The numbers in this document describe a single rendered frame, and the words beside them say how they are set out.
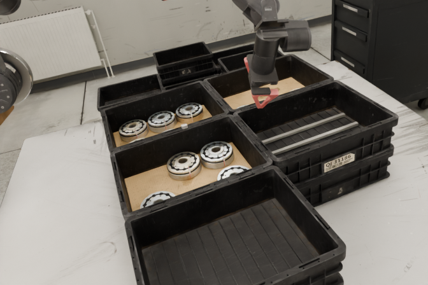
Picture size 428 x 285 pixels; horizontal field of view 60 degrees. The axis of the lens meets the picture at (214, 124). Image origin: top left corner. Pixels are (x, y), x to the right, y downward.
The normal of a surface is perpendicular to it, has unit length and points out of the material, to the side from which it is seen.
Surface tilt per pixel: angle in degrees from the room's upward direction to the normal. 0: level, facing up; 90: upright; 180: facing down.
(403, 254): 0
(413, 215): 0
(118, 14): 90
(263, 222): 0
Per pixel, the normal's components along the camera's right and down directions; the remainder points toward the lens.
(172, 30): 0.25, 0.49
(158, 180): -0.15, -0.84
